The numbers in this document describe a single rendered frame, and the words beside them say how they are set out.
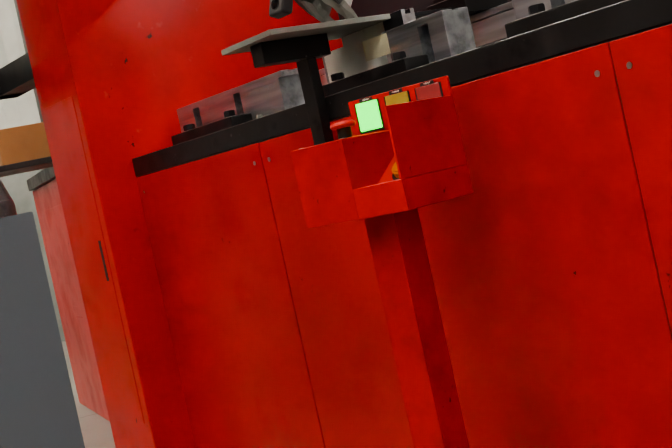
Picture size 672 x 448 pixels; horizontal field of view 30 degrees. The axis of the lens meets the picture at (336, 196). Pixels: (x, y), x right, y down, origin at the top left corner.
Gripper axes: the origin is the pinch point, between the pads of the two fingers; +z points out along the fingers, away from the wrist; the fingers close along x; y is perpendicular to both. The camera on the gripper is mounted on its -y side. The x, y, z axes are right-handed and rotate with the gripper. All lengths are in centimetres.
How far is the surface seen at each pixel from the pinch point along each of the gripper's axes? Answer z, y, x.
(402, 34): 5.9, -1.2, -13.5
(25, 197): 109, 137, 668
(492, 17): 21.8, 19.7, -9.0
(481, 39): 24.4, 17.5, -4.5
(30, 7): -35, 4, 101
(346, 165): -2, -44, -43
